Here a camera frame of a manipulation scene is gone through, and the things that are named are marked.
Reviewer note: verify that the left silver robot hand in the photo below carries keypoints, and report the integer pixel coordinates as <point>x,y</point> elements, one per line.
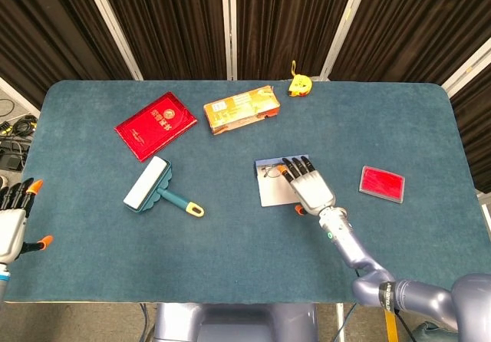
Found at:
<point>11,227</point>

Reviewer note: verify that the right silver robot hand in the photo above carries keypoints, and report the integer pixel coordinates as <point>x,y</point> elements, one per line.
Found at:
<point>312,192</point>

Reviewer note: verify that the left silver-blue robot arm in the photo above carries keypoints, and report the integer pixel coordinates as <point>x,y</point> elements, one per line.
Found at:
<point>3,280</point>

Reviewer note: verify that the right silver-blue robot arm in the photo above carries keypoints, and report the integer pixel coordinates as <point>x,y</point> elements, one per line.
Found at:
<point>360,257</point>

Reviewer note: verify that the black foot pedal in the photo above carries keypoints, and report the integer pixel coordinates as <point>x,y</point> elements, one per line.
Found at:
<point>11,161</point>

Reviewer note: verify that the red ink pad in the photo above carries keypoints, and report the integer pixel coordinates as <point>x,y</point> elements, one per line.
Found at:
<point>381,184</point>

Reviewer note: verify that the teal felt table cover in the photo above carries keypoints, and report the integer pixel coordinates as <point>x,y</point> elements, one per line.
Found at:
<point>230,242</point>

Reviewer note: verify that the yellow tape measure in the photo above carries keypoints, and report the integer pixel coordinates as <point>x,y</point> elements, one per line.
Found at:
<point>300,85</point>

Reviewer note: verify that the orange cardboard box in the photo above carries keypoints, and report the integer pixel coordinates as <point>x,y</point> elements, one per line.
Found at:
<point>239,110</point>

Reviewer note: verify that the white table leg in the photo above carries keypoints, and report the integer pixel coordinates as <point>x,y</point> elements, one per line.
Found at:
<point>340,323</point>

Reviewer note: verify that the teal lint roller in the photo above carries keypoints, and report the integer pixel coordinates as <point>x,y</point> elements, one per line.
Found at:
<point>147,183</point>

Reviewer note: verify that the grey robot torso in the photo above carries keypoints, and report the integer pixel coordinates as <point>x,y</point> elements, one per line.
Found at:
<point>230,323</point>

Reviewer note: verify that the red certificate book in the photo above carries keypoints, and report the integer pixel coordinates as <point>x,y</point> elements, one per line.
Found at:
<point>153,127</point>

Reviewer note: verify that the dark brown curtain panel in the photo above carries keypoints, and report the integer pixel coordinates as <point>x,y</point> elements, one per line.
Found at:
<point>46,31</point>
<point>287,20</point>
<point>414,24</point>
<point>172,24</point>

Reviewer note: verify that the teal seat cushion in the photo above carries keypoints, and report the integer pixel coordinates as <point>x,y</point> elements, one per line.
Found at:
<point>433,332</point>

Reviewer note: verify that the white screen frame post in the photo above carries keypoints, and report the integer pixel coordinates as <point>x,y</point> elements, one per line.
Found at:
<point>345,24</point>
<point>468,68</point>
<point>229,24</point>
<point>113,24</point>
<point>17,94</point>

